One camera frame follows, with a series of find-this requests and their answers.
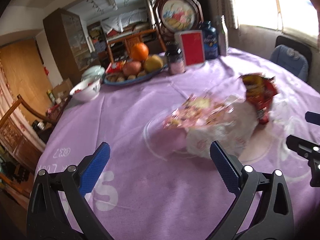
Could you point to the blue supplement bottle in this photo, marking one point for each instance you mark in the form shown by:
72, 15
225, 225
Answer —
209, 42

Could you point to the wooden armchair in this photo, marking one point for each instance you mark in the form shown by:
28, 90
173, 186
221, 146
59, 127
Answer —
17, 140

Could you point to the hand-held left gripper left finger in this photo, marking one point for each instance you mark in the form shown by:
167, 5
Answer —
96, 165

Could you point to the blue fruit plate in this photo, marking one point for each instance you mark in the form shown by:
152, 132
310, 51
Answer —
150, 75

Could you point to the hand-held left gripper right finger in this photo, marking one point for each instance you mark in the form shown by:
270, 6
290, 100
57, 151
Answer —
225, 170

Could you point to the window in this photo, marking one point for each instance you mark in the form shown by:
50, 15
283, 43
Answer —
270, 2

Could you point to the white ceramic bowl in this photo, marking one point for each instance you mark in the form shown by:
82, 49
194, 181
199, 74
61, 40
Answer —
85, 92

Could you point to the round framed embroidery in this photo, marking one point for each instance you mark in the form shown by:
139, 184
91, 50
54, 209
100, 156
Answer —
178, 15

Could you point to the pile of brown walnuts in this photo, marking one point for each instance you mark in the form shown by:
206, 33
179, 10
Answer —
115, 78

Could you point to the orange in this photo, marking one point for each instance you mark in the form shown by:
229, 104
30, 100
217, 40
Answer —
139, 52

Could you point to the carved wooden chair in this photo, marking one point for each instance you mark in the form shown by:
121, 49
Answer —
131, 41

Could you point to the pink clear plastic wrapper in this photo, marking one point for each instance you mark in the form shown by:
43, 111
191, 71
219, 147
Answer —
197, 112

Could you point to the wooden door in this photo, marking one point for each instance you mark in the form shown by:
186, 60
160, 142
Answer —
22, 75

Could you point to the red box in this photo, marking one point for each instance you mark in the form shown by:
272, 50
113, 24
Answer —
191, 47

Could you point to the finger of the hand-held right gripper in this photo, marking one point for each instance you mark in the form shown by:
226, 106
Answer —
313, 118
302, 148

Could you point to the red apple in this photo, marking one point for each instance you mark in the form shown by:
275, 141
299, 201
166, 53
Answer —
132, 68

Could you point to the dark wooden side table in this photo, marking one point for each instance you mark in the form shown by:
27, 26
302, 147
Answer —
50, 122

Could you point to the red snack packet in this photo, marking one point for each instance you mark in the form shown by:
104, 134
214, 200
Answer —
115, 66

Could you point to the yellow pear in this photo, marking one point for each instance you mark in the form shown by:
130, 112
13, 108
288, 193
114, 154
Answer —
153, 63

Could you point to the white lidded dish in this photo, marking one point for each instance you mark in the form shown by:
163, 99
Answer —
93, 71

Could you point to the white bedding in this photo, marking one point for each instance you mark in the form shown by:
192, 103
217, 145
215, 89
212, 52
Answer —
127, 20

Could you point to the wooden glass cabinet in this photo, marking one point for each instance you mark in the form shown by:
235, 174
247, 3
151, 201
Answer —
67, 40

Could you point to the red snack bag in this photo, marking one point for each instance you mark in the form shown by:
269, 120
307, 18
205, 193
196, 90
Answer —
260, 92

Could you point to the green bottle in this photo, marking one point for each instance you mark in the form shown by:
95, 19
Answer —
51, 97

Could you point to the dark bottle with pink label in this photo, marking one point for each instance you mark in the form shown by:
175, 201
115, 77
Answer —
176, 63

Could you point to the white printed tissue packet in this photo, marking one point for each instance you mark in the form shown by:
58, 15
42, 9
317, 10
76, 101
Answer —
225, 135

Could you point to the cardboard box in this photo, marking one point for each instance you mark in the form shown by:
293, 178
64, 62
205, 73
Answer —
62, 88

